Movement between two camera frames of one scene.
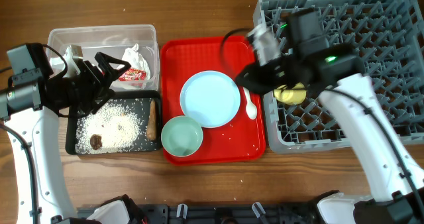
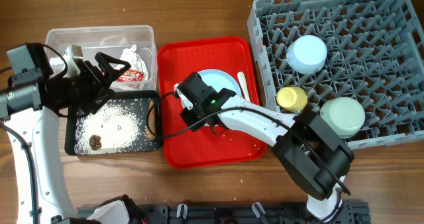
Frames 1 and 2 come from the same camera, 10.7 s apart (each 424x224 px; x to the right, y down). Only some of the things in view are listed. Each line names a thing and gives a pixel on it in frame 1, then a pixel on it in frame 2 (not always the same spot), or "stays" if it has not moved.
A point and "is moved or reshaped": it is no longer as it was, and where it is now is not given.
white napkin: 132,56 stays
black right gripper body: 279,71 -> 193,116
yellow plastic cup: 290,96 is moved or reshaped
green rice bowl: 181,136 is moved or reshaped
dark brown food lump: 95,141 stays
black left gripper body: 81,89 stays
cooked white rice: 117,124 stays
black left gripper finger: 97,105 stays
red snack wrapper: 132,74 stays
